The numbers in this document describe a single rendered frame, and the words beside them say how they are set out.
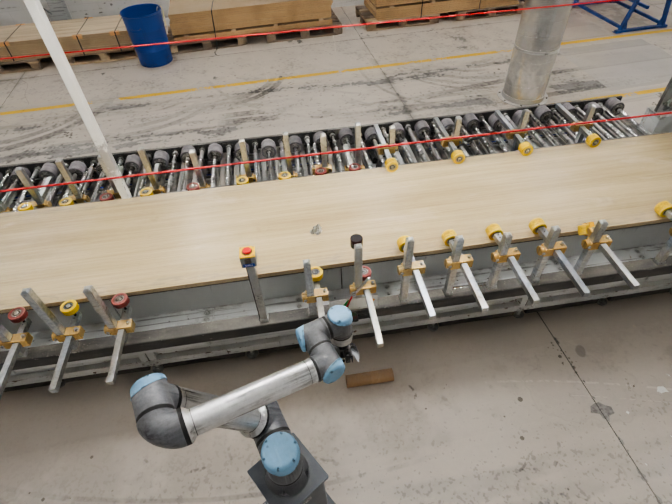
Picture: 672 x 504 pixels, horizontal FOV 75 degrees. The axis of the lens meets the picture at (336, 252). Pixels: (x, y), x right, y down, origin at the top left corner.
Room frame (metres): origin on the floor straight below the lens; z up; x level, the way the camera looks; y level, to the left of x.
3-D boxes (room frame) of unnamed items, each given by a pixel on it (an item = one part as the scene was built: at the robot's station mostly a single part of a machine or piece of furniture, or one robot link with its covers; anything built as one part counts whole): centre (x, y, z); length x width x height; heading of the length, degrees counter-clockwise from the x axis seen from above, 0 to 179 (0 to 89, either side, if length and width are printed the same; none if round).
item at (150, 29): (6.67, 2.48, 0.36); 0.59 x 0.57 x 0.73; 9
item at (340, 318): (0.97, 0.00, 1.25); 0.10 x 0.09 x 0.12; 116
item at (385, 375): (1.37, -0.17, 0.04); 0.30 x 0.08 x 0.08; 96
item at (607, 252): (1.47, -1.40, 0.95); 0.37 x 0.03 x 0.03; 6
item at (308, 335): (0.91, 0.10, 1.25); 0.12 x 0.12 x 0.09; 26
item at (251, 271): (1.40, 0.40, 0.93); 0.05 x 0.05 x 0.45; 6
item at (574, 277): (1.50, -1.15, 0.95); 0.50 x 0.04 x 0.04; 6
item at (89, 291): (1.31, 1.14, 0.89); 0.04 x 0.04 x 0.48; 6
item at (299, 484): (0.64, 0.26, 0.65); 0.19 x 0.19 x 0.10
